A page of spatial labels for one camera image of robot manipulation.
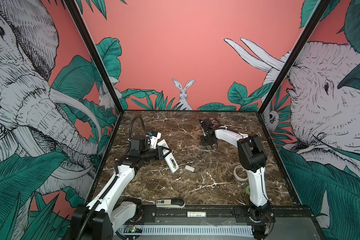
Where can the white label tube on rail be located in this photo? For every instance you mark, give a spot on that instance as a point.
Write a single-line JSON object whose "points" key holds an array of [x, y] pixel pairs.
{"points": [[196, 214]]}

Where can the white tape roll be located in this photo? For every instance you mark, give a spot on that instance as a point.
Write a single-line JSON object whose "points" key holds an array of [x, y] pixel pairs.
{"points": [[240, 173]]}

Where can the white remote control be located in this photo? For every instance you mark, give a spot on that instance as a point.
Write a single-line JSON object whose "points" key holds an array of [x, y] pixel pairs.
{"points": [[168, 156]]}

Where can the green tape roll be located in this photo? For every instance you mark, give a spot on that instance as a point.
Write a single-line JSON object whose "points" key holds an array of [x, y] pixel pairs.
{"points": [[248, 190]]}

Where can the black and white stapler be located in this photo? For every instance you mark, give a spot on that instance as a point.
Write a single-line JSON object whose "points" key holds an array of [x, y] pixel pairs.
{"points": [[174, 203]]}

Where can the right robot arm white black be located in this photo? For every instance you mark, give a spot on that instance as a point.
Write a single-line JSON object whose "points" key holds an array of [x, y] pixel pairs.
{"points": [[252, 157]]}

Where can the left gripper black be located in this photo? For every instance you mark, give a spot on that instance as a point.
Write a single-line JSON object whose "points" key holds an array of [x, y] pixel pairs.
{"points": [[159, 155]]}

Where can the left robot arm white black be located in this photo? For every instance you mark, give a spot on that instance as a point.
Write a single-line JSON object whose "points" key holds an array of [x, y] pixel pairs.
{"points": [[100, 218]]}

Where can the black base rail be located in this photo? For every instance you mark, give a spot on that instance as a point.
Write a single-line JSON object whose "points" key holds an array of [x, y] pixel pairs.
{"points": [[239, 213]]}

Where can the white battery cover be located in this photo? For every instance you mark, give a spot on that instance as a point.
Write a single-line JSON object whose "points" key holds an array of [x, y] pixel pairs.
{"points": [[189, 168]]}

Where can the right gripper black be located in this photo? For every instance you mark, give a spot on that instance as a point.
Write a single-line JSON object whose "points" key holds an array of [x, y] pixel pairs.
{"points": [[204, 143]]}

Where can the white slotted cable duct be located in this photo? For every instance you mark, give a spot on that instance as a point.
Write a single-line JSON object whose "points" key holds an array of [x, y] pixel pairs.
{"points": [[153, 230]]}

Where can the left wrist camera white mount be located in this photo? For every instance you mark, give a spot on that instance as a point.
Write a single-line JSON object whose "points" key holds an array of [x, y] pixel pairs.
{"points": [[154, 137]]}

